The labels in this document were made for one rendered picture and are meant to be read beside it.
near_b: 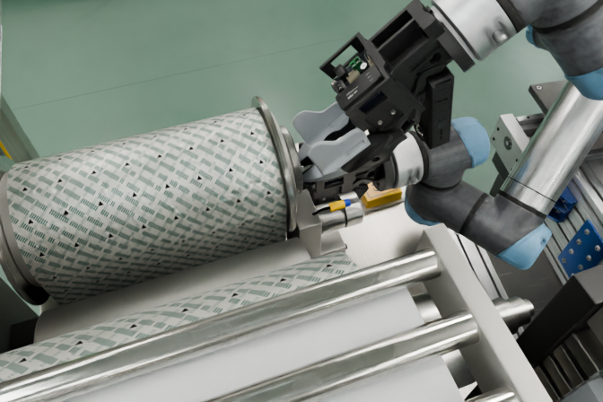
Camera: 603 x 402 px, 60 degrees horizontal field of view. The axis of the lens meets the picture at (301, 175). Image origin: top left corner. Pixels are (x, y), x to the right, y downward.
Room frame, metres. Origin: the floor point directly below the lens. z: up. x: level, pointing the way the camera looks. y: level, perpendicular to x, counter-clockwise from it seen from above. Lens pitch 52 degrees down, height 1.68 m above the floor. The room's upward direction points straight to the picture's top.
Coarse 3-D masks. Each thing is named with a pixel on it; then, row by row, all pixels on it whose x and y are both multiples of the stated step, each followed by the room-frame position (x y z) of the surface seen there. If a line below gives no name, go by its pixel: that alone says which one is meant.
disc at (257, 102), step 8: (256, 96) 0.39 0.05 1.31; (256, 104) 0.39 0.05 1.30; (264, 104) 0.37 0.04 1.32; (264, 112) 0.36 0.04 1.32; (264, 120) 0.36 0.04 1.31; (272, 120) 0.34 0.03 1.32; (272, 128) 0.34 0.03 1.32; (272, 136) 0.33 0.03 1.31; (280, 144) 0.32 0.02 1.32; (280, 152) 0.31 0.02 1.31; (280, 160) 0.31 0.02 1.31; (280, 168) 0.31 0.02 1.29; (288, 176) 0.30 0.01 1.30; (288, 184) 0.29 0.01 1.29; (288, 192) 0.29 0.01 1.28; (288, 200) 0.29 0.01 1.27; (288, 208) 0.29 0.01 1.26; (288, 216) 0.29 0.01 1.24; (288, 224) 0.29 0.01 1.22
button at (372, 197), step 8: (368, 184) 0.57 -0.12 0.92; (368, 192) 0.55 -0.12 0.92; (376, 192) 0.55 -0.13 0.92; (384, 192) 0.55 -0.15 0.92; (392, 192) 0.55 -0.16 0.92; (400, 192) 0.56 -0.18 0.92; (368, 200) 0.54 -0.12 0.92; (376, 200) 0.54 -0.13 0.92; (384, 200) 0.55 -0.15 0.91; (392, 200) 0.55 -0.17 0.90
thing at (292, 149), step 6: (282, 126) 0.38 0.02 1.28; (282, 132) 0.36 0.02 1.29; (288, 132) 0.36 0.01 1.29; (288, 138) 0.35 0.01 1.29; (288, 144) 0.35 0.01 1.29; (294, 144) 0.35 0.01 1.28; (288, 150) 0.34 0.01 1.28; (294, 150) 0.34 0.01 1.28; (294, 156) 0.34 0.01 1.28; (294, 162) 0.33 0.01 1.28; (300, 162) 0.33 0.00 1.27; (294, 168) 0.33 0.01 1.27; (300, 168) 0.33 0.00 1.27; (294, 174) 0.33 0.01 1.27; (300, 174) 0.33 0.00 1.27; (300, 180) 0.32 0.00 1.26; (300, 186) 0.32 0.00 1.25; (300, 192) 0.32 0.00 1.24
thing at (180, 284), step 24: (288, 240) 0.28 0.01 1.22; (216, 264) 0.25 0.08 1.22; (240, 264) 0.24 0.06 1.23; (264, 264) 0.24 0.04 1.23; (288, 264) 0.24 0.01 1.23; (144, 288) 0.22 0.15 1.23; (168, 288) 0.22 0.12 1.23; (192, 288) 0.22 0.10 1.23; (48, 312) 0.20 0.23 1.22; (72, 312) 0.20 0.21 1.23; (96, 312) 0.19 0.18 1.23; (120, 312) 0.19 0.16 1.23; (48, 336) 0.17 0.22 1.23
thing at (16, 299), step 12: (0, 288) 0.27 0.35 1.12; (0, 300) 0.26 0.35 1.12; (12, 300) 0.27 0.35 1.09; (0, 312) 0.24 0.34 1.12; (12, 312) 0.26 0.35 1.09; (24, 312) 0.27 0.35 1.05; (0, 324) 0.23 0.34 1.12; (12, 324) 0.24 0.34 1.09; (0, 336) 0.21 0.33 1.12; (0, 348) 0.20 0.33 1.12
